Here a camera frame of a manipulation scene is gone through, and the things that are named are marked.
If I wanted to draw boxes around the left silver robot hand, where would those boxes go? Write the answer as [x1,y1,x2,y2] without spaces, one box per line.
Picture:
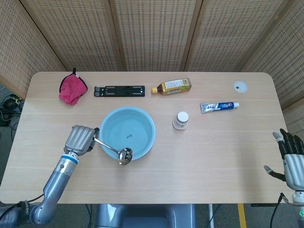
[63,124,100,157]

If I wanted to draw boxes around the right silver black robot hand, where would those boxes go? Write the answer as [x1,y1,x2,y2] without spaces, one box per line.
[263,128,304,191]

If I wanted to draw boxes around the metal ladle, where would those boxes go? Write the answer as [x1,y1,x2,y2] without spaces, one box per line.
[91,136,134,166]

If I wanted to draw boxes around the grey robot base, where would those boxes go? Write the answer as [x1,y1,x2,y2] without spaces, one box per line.
[95,203,198,228]

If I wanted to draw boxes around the light blue bowl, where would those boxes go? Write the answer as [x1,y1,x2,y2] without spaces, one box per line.
[99,106,157,161]

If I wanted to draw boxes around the pink cloth black trim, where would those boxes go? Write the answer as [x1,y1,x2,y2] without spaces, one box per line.
[58,67,88,106]

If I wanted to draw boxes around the black folding stand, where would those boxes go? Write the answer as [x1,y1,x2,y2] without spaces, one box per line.
[94,85,146,97]

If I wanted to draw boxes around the blue white toothpaste tube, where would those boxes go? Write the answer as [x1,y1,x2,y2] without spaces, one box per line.
[199,101,240,114]

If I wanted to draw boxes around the small white bottle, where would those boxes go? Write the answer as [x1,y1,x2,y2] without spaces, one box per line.
[172,112,190,130]

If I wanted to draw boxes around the yellow tea bottle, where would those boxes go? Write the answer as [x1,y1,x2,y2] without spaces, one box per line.
[152,77,192,96]

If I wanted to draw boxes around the woven rattan folding screen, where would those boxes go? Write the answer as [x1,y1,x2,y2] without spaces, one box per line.
[0,0,304,136]

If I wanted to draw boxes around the black cable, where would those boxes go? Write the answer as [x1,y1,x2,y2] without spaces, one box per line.
[270,192,293,228]

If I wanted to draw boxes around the black cables on floor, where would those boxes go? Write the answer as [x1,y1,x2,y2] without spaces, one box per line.
[0,83,24,130]

